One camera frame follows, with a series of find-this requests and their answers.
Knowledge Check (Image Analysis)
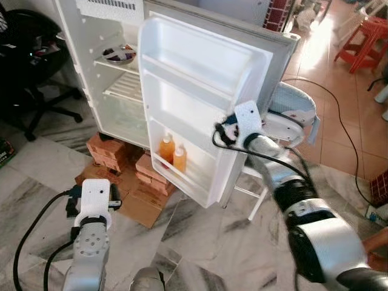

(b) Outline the orange juice bottle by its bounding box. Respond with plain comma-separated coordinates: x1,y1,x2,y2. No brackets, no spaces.
159,133,176,164
172,144,188,174

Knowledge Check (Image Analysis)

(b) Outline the silver fridge door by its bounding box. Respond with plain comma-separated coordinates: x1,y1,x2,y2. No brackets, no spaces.
137,0,302,209

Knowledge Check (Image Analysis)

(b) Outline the small silver fridge body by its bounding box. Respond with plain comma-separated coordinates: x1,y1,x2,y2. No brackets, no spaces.
53,0,153,150

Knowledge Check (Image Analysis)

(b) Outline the flat brown cardboard sheet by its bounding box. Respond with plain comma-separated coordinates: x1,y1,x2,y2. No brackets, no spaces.
75,162,172,230

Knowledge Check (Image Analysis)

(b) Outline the white power strip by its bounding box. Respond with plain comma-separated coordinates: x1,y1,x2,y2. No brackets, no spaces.
363,205,388,229

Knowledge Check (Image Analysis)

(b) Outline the barefoot person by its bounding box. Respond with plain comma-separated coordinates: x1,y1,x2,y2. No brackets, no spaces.
363,228,388,272

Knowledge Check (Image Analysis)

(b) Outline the green printed carton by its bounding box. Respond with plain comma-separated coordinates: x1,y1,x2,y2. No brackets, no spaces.
0,138,17,169

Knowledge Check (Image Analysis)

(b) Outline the grey robot leg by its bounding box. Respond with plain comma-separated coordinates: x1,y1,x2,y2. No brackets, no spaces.
129,266,166,291

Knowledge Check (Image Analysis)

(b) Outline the shiny metal bowl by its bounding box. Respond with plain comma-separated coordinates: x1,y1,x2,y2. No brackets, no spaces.
101,44,138,65

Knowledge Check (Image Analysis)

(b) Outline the black office chair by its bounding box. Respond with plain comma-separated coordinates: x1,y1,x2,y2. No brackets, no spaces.
0,8,84,142

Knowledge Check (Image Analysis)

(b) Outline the red plastic stool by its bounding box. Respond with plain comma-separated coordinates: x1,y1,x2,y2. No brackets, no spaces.
333,15,388,75

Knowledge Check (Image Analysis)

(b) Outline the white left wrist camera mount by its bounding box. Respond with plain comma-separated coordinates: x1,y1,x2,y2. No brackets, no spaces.
78,178,113,230

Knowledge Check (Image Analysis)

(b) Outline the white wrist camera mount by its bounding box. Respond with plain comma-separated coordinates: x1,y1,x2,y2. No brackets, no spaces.
78,178,113,230
233,100,266,150

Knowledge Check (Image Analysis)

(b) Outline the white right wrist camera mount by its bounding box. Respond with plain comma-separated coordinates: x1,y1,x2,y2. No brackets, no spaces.
233,100,266,150

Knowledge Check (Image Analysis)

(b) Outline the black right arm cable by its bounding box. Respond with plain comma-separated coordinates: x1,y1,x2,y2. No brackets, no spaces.
211,124,316,189

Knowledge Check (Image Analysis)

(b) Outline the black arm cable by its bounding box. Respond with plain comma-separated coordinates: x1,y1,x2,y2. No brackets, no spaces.
211,124,316,189
42,239,76,291
12,189,76,291

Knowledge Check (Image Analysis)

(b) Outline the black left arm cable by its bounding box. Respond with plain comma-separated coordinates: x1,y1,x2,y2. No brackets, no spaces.
12,189,76,291
42,239,76,291

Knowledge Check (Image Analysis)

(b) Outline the black floor power cable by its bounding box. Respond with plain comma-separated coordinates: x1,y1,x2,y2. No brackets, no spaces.
282,76,378,208

